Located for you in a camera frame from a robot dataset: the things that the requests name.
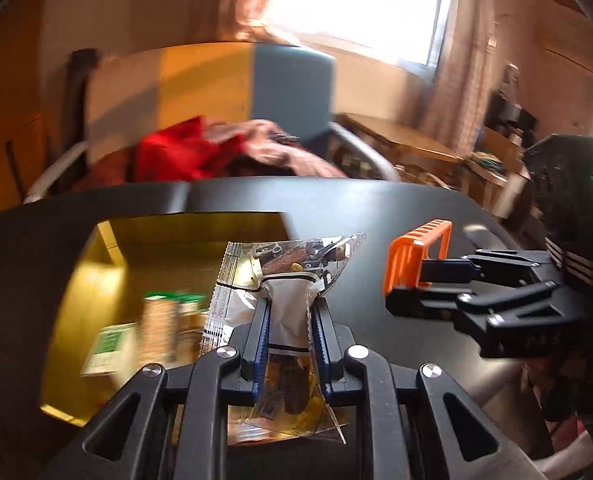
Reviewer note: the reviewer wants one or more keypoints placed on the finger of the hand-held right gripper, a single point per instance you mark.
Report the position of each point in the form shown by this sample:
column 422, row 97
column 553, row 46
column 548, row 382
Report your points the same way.
column 416, row 305
column 446, row 270

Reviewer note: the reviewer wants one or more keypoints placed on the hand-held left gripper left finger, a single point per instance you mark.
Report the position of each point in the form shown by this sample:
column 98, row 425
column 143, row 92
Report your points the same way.
column 261, row 340

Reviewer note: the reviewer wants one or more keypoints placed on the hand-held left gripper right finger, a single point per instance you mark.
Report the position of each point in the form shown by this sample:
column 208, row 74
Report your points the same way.
column 321, row 340

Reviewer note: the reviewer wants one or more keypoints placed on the clear plastic snack bag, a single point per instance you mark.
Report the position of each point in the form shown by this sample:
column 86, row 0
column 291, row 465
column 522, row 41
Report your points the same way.
column 289, row 305

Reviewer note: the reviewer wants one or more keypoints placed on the pile of green snack packets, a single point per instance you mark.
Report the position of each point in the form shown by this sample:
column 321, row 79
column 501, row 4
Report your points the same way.
column 159, row 325

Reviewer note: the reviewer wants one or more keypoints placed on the cardboard box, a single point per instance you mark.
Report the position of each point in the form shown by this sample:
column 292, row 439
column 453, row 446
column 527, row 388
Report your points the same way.
column 176, row 240

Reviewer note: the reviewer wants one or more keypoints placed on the person's right hand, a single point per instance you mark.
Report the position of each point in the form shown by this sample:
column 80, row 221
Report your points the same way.
column 533, row 377

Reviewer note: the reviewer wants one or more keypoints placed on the cluttered wooden desk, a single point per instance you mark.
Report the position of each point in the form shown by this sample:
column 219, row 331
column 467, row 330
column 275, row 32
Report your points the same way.
column 496, row 175

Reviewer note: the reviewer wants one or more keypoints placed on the black monitor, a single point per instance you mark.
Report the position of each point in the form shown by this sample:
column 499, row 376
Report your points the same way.
column 511, row 112

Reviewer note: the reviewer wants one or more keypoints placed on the wooden side table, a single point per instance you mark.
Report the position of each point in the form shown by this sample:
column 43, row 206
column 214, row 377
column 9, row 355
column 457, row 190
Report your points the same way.
column 401, row 137

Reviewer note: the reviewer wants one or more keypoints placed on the pink patterned cloth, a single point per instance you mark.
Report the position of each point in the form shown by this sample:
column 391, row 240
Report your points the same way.
column 301, row 160

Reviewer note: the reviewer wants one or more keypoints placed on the checked curtain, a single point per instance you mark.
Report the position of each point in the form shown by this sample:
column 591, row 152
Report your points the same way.
column 461, row 50
column 251, row 5

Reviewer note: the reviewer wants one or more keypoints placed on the red cloth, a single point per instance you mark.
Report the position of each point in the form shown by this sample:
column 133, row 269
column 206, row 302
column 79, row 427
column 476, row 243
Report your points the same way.
column 176, row 155

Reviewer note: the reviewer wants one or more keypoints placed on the blue and yellow armchair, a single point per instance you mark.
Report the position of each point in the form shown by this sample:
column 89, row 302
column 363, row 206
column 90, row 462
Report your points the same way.
column 291, row 90

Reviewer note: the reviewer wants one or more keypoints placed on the window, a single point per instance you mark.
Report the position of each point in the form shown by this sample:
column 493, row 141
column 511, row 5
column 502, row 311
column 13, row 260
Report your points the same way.
column 361, row 5

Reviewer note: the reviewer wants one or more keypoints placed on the wooden wardrobe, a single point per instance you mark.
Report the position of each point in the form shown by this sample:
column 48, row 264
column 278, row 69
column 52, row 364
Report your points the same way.
column 11, row 150

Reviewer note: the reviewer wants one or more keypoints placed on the dark upright post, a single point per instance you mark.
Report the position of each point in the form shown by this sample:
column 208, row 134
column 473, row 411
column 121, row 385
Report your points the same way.
column 84, row 95

